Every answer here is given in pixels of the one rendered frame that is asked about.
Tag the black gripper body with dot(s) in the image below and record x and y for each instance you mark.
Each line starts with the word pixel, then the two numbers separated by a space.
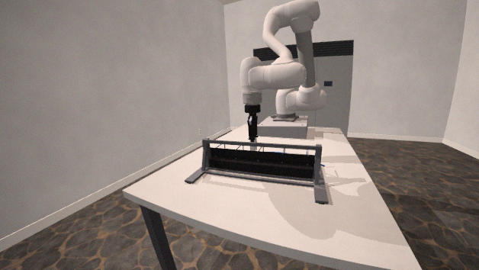
pixel 251 109

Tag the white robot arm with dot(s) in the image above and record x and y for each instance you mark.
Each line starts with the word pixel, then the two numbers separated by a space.
pixel 285 73

